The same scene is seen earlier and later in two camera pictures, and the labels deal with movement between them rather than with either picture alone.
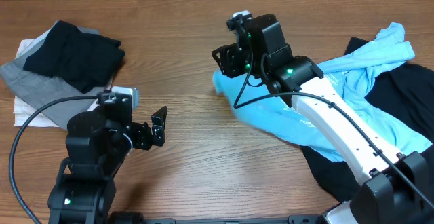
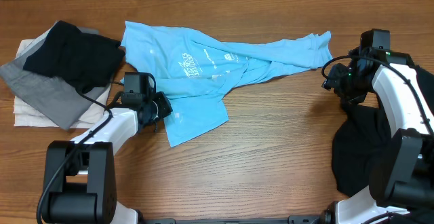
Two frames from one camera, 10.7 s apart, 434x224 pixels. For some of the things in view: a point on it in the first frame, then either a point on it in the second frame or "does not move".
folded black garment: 88,60 does not move
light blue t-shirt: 333,106 -> 196,70
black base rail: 137,218 does not move
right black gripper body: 238,62 -> 340,81
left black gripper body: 142,139 -> 159,106
